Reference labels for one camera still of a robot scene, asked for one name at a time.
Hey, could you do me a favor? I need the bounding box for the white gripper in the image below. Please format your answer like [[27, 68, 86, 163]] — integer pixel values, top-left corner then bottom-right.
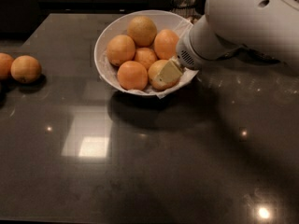
[[154, 31, 206, 84]]

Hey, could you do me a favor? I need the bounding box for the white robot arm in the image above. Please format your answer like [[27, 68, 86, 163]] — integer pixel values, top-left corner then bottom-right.
[[166, 0, 299, 71]]

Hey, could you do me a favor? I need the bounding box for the small centre orange in bowl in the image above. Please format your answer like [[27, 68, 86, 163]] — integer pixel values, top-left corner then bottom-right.
[[134, 48, 158, 69]]

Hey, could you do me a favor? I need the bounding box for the white paper liner in bowl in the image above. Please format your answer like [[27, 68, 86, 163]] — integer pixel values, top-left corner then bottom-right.
[[99, 17, 200, 100]]

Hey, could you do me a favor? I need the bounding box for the white bowl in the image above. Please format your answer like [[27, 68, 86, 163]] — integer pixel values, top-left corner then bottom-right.
[[93, 9, 200, 98]]

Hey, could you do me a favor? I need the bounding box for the left glass jar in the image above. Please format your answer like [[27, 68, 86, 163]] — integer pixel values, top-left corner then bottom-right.
[[171, 0, 205, 23]]

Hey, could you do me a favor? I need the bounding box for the orange on table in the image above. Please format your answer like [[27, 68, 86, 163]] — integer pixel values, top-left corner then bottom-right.
[[10, 55, 42, 84]]

